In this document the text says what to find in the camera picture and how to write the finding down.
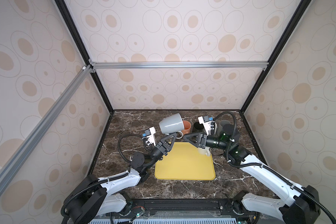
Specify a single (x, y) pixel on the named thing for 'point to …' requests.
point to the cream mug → (206, 150)
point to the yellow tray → (184, 161)
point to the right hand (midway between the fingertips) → (185, 139)
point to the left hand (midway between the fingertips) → (179, 137)
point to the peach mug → (187, 127)
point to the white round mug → (216, 127)
